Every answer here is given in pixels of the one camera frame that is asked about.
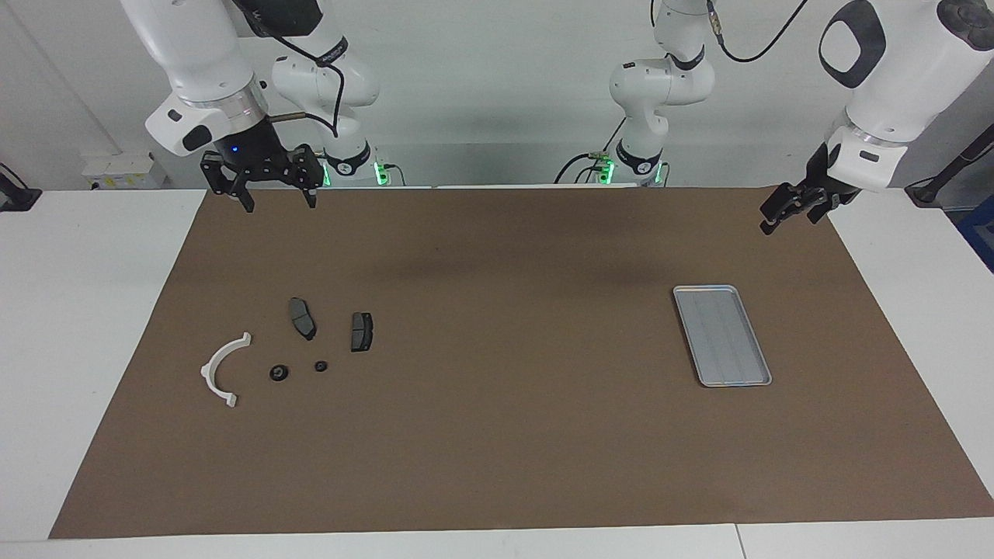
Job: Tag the blue box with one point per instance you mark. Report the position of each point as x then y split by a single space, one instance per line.
980 233

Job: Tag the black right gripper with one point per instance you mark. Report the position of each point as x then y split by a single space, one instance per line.
260 159

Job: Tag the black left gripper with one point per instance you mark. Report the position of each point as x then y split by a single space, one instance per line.
821 189

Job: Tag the curved dark brake pad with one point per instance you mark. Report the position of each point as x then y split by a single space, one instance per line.
302 318

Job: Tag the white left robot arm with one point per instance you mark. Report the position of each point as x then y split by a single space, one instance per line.
893 85

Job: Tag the large black bearing gear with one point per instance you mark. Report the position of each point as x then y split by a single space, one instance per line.
279 373

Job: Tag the brown table mat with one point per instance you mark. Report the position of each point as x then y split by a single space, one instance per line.
497 435

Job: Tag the white power box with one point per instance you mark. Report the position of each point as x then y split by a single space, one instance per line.
116 175

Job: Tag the black stand with pole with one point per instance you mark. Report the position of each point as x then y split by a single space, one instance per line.
928 190

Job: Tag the black table clamp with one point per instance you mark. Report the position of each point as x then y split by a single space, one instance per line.
19 198

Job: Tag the white curved plastic bracket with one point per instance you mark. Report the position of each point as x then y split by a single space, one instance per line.
206 373

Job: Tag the silver metal tray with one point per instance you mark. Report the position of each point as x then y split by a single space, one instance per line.
722 341

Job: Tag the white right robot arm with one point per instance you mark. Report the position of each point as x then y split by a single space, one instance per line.
194 54

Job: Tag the rectangular dark brake pad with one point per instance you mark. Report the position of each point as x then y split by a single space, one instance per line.
361 331

